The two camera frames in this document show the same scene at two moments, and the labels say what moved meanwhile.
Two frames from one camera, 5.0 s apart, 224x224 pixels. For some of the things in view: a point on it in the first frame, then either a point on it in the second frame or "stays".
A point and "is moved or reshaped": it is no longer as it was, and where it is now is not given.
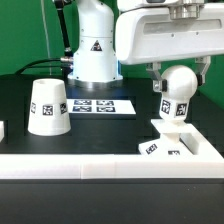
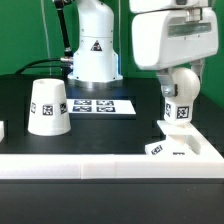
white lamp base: x=179 y=138 is moved or reshaped
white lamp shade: x=48 y=112 stays
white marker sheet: x=100 y=106 stays
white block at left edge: x=2 y=130 stays
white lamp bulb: x=181 y=87 is moved or reshaped
